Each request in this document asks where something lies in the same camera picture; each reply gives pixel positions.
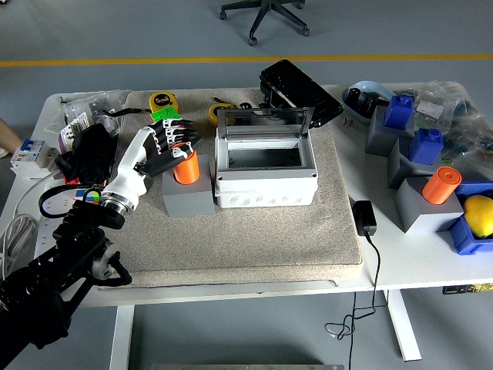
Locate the grey holder block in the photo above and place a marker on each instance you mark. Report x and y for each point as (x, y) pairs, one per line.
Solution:
(414, 210)
(379, 138)
(398, 169)

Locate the black plastic case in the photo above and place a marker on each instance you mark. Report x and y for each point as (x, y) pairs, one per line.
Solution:
(296, 88)

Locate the white blue circuit breaker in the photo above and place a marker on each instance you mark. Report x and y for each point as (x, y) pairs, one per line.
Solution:
(32, 154)

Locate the grey block with round hole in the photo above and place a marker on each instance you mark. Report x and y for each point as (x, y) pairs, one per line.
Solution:
(188, 200)

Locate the beige mat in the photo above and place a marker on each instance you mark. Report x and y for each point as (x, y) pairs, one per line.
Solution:
(250, 243)

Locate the table height control panel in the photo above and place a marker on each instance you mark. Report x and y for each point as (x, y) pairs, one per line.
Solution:
(468, 288)

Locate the white table leg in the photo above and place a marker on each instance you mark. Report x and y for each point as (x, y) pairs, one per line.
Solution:
(122, 339)
(404, 327)

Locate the orange cylinder battery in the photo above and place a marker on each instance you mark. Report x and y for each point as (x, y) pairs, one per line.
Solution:
(439, 189)
(187, 171)

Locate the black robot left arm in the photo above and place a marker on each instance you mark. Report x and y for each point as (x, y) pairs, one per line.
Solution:
(77, 235)

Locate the clear bag of electronic parts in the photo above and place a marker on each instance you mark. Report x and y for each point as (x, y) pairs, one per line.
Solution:
(439, 104)
(470, 135)

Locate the black capacitor in bowl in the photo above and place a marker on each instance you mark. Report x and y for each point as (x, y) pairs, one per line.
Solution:
(368, 103)
(354, 95)

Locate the blue plastic bin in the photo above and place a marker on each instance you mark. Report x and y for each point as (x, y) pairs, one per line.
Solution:
(464, 241)

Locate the white power strip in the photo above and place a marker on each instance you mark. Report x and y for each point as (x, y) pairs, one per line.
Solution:
(61, 202)

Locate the black office chair base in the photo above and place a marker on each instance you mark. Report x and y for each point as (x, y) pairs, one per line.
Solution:
(269, 15)

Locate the black cloth bundle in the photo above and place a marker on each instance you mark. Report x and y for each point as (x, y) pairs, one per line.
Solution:
(90, 154)

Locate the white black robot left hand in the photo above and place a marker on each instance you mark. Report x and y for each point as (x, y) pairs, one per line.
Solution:
(129, 162)

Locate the grey electrical box with lid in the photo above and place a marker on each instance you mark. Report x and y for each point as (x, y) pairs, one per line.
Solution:
(265, 192)

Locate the clear bag of metal parts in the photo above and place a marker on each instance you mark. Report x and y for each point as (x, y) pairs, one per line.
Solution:
(96, 101)

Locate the small white circuit breaker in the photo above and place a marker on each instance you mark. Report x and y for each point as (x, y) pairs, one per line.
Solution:
(77, 127)

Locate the light blue bowl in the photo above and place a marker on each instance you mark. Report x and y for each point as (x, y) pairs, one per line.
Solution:
(369, 88)

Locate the blue bottle-shaped block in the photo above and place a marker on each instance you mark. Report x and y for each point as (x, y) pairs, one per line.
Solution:
(425, 148)
(398, 113)

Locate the yellow lemon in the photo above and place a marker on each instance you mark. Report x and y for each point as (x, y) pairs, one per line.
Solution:
(479, 216)

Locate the small black capacitor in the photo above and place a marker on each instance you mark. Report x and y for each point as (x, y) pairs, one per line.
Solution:
(245, 105)

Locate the black power adapter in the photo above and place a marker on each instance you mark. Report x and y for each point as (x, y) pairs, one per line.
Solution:
(364, 217)

